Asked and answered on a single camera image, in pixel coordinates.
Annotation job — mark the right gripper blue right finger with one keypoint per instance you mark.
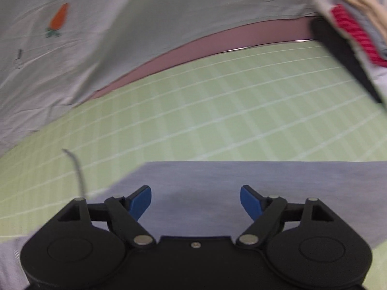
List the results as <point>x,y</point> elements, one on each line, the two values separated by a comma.
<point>266,213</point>

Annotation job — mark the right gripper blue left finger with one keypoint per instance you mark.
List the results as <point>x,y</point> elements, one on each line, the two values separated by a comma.
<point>124,213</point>

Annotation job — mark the grey zip hoodie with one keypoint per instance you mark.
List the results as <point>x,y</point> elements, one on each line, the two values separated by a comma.
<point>335,215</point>

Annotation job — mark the grey printed backdrop cloth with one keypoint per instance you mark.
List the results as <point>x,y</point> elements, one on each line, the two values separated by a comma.
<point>56,53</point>

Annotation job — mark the black folded garment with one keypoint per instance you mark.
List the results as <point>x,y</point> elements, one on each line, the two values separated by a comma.
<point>341,50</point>

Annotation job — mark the grey folded garment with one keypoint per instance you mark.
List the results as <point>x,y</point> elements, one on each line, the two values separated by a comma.
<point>368,26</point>

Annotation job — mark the red striped folded garment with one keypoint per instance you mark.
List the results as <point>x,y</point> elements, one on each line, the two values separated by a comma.
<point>345,21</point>

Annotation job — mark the beige folded garment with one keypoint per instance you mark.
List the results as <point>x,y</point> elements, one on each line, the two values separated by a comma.
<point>374,11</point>

